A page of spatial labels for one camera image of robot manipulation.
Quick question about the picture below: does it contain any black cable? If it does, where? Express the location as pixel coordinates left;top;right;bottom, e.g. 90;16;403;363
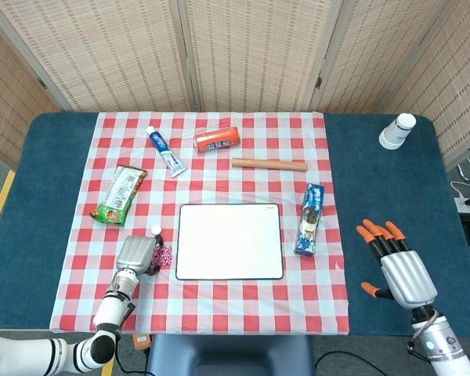
114;344;152;376
315;350;389;376

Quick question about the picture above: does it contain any blue cookie box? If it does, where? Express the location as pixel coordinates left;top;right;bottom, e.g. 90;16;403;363
294;182;325;258

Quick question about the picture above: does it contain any small pink patterned packet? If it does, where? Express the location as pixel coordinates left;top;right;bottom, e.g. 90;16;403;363
150;244;173;269

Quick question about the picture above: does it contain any woven folding screen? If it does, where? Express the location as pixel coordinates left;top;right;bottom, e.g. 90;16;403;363
0;0;470;169

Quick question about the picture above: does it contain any white paper cup stack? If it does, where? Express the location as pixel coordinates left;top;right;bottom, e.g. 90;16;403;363
378;112;417;150

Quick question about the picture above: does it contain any orange drink can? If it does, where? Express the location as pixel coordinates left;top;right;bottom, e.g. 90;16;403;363
193;125;240;154

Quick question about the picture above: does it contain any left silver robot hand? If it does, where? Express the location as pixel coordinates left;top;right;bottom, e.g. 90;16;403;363
115;233;165;277

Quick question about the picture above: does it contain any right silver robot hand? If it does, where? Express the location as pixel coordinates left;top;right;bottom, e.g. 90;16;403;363
356;219;439;310

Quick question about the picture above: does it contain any green snack bag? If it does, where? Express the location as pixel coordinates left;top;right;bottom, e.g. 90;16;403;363
89;164;149;228

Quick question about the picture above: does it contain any white cable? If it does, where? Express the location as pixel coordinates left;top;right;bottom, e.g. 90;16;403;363
449;179;470;201

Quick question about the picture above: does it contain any white board black frame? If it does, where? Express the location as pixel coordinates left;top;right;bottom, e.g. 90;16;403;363
175;203;285;281

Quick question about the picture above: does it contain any blue chair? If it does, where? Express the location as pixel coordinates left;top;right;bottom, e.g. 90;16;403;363
146;334;316;376

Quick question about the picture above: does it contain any red white checkered tablecloth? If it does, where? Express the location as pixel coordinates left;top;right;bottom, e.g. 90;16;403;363
49;111;352;335

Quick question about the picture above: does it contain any wooden rolling pin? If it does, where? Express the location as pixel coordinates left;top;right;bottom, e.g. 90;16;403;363
231;157;309;173

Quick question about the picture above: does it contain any blue white toothpaste tube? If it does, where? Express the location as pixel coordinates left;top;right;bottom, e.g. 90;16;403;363
146;125;188;179

